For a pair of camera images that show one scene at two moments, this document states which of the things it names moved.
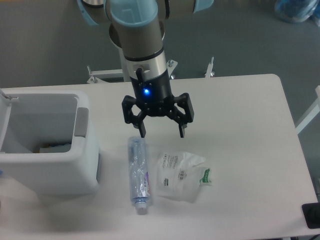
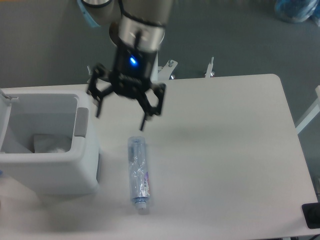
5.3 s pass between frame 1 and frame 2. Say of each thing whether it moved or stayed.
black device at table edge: stayed
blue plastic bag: stayed
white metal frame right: stayed
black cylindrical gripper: moved
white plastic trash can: stayed
